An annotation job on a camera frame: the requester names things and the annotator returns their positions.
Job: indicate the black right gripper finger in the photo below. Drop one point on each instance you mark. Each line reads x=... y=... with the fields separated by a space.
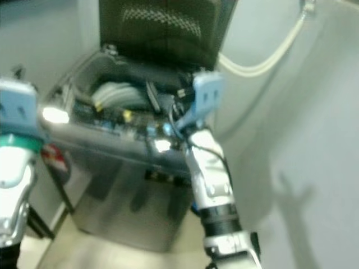
x=155 y=95
x=185 y=92

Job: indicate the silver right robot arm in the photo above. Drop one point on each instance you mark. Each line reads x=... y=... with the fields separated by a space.
x=207 y=179

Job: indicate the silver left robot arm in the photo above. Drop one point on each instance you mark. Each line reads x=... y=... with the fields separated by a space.
x=14 y=168

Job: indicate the red white round object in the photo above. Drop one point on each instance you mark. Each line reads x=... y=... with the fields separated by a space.
x=56 y=159

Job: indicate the black metal stand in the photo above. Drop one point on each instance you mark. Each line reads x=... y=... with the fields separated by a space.
x=42 y=221

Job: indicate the light blue right wrist camera mount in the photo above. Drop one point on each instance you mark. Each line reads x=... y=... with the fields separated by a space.
x=207 y=92

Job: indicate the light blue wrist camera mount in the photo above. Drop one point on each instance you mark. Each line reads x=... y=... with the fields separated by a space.
x=17 y=109
x=207 y=92

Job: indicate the light blue left wrist camera mount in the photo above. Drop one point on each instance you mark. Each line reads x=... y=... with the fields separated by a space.
x=17 y=109

